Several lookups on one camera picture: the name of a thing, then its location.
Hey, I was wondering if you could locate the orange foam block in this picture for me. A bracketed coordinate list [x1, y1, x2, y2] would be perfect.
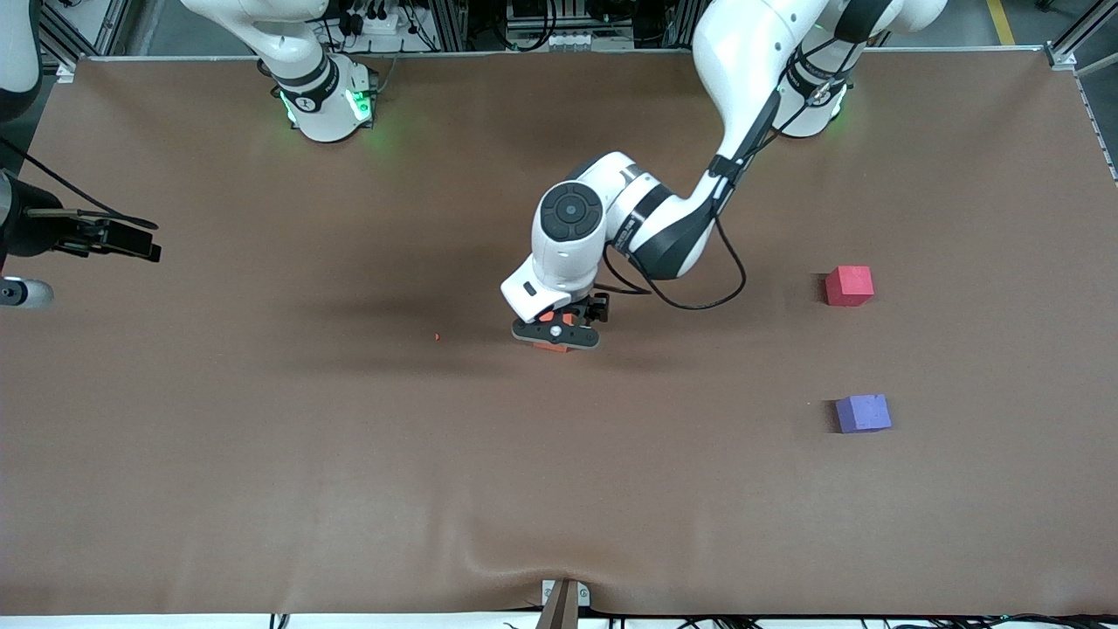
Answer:
[533, 312, 579, 355]

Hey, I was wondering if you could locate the brown table mat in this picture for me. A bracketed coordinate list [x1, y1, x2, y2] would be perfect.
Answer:
[0, 48, 1118, 617]

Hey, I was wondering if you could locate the red foam block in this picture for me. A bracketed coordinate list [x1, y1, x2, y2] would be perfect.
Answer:
[825, 266, 875, 308]

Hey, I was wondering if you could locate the purple foam block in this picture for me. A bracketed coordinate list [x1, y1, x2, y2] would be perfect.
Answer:
[834, 394, 894, 435]

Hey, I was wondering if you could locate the white power strip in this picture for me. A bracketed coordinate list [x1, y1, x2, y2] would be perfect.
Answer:
[336, 0, 404, 38]

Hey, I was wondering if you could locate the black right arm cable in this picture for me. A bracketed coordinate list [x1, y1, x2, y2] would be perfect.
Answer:
[0, 135, 160, 231]

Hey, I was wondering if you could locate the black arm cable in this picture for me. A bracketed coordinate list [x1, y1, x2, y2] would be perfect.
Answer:
[0, 135, 160, 231]
[601, 35, 749, 312]

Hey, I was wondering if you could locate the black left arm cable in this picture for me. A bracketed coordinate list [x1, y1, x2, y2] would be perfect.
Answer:
[601, 35, 749, 312]

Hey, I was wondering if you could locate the aluminium frame profile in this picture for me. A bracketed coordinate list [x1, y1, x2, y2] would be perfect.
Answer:
[1048, 0, 1118, 64]
[39, 0, 81, 73]

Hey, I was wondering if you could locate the metal clamp bracket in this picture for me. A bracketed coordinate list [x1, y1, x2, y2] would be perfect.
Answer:
[537, 578, 592, 629]

